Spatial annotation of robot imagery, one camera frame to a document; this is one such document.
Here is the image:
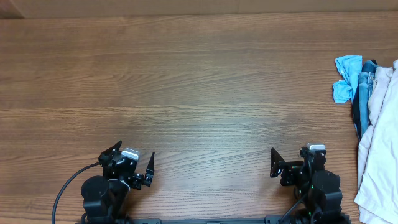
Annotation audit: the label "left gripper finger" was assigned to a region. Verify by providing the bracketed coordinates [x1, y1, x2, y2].
[98, 141, 122, 165]
[143, 152, 155, 187]

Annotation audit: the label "beige shorts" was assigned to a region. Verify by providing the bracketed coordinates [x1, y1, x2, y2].
[354, 61, 397, 223]

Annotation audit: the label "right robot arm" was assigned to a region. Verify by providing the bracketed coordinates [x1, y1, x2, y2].
[264, 143, 351, 224]

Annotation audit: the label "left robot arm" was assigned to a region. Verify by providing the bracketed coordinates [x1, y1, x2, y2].
[81, 141, 155, 224]

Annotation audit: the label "blue denim jeans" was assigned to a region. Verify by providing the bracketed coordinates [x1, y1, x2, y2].
[353, 60, 378, 139]

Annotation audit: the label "light blue cloth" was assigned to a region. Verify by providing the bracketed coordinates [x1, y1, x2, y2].
[333, 55, 363, 104]

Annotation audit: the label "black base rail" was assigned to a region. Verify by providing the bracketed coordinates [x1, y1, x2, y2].
[129, 215, 301, 224]

